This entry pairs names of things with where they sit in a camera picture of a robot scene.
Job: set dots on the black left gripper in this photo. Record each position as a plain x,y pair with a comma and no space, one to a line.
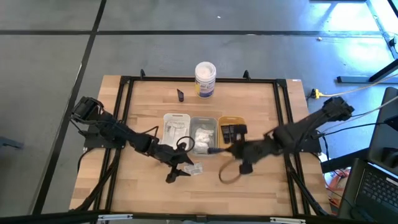
168,154

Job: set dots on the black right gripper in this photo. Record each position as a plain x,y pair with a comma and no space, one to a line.
248,151

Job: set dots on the black toiletry tube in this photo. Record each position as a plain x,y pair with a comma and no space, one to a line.
232,133
225,134

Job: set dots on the yellow plastic bin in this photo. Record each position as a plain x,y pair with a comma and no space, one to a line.
224,120

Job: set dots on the small black tube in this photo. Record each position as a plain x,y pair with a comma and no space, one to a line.
180,96

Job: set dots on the white wipes canister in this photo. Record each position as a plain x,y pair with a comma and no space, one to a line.
205,79

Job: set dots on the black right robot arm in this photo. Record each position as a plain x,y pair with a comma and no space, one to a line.
298,127

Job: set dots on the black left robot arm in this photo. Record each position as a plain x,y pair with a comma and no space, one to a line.
124,137

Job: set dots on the grey plastic bin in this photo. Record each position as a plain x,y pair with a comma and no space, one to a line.
192,121

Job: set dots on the white plastic bin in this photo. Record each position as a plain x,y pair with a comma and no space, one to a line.
174,116

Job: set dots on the yellow power plug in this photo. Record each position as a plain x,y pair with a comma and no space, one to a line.
317,93

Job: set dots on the black desk bar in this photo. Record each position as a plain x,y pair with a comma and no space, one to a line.
342,161

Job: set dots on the black rig crossbar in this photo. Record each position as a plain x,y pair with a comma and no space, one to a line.
62,218

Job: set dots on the black floor stand foot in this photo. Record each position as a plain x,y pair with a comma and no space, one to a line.
357,80

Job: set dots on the black laptop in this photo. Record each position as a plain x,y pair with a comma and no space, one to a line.
379,189

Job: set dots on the black computer monitor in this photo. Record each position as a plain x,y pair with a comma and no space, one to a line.
384,130

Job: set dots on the grey floor stand foot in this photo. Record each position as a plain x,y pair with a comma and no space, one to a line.
11,143

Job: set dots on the black aluminium table frame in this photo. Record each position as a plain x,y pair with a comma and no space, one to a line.
180,79

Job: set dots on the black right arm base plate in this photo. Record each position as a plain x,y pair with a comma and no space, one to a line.
312,146

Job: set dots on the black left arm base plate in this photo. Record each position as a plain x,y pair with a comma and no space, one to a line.
91,144

